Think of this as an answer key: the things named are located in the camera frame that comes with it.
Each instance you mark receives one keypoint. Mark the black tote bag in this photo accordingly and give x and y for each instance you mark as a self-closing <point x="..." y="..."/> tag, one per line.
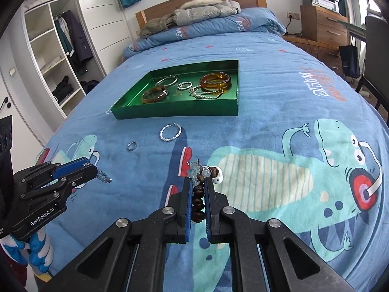
<point x="349" y="59"/>

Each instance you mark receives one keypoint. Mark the hanging green and white garment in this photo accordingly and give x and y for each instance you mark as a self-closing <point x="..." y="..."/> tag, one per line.
<point x="65" y="42"/>

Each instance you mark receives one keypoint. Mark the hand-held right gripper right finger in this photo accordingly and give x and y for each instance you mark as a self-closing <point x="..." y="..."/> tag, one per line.
<point x="208" y="213"/>

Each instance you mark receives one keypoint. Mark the silver wristwatch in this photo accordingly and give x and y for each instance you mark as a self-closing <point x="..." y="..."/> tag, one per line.
<point x="105" y="178"/>

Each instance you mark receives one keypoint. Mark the wall light switch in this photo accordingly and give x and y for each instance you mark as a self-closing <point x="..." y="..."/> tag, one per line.
<point x="12" y="71"/>

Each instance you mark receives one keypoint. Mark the blue dinosaur print bed sheet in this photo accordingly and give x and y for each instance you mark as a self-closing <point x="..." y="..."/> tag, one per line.
<point x="273" y="97"/>

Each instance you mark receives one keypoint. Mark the white wardrobe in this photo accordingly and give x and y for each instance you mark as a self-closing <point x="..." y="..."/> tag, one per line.
<point x="103" y="15"/>

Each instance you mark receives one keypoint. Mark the folded blue duvet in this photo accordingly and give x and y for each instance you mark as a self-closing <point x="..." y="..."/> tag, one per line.
<point x="212" y="29"/>

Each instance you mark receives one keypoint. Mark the black bag on floor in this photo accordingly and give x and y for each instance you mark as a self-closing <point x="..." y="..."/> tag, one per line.
<point x="89" y="86"/>

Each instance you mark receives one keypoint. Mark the wooden nightstand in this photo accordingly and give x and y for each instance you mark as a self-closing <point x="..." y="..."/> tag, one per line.
<point x="319" y="51"/>

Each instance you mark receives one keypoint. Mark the white door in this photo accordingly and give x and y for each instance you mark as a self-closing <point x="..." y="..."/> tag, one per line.
<point x="18" y="103"/>

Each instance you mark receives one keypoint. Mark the wooden drawer cabinet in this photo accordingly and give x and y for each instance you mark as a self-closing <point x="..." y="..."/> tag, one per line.
<point x="323" y="27"/>

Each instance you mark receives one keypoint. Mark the wide amber bangle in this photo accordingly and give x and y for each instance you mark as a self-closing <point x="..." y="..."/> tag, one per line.
<point x="212" y="85"/>

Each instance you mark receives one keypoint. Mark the wall power socket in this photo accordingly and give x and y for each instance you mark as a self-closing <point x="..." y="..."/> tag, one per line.
<point x="293" y="15"/>

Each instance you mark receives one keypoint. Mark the hanging dark jacket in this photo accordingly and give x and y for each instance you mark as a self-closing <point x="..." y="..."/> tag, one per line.
<point x="77" y="39"/>

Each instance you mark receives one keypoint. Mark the grey puffer jacket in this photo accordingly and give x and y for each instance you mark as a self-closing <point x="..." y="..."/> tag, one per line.
<point x="206" y="12"/>

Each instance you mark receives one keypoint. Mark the person's left hand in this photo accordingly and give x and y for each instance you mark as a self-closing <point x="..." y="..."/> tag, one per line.
<point x="38" y="254"/>

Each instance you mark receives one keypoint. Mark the dark brown bangle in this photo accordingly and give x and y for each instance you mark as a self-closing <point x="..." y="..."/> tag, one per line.
<point x="146" y="99"/>

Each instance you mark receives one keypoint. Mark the green tray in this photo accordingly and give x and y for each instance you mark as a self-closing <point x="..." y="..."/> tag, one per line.
<point x="170" y="109"/>

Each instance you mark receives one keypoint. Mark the olive fleece jacket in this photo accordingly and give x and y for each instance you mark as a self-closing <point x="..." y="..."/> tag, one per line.
<point x="155" y="26"/>

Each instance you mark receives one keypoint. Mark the grey chair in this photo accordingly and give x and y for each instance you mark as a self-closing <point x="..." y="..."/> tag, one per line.
<point x="378" y="51"/>

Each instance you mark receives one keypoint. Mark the black clothes on shelf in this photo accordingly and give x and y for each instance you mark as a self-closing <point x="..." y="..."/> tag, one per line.
<point x="62" y="89"/>

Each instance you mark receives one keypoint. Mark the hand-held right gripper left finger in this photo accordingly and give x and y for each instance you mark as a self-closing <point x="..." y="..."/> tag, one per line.
<point x="187" y="213"/>

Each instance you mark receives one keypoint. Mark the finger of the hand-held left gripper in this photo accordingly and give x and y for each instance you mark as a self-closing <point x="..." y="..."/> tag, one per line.
<point x="71" y="165"/>
<point x="86" y="173"/>

